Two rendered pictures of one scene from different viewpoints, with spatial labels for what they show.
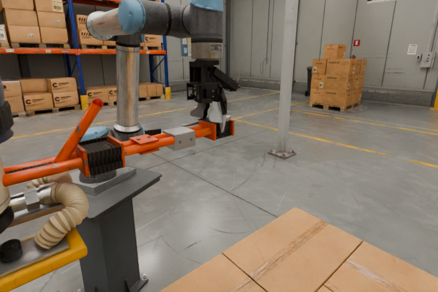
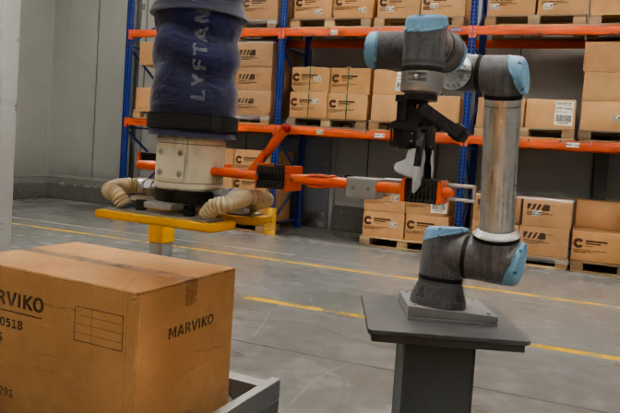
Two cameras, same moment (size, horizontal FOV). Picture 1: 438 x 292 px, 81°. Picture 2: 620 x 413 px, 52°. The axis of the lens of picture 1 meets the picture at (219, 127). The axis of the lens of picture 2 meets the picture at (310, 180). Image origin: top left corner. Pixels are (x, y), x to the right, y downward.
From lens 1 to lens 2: 1.14 m
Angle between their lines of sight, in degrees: 66
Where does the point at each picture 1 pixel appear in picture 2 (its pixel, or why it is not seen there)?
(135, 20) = (367, 53)
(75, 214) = (220, 201)
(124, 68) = (487, 133)
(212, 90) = (411, 132)
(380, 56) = not seen: outside the picture
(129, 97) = (491, 181)
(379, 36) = not seen: outside the picture
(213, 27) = (412, 51)
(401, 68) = not seen: outside the picture
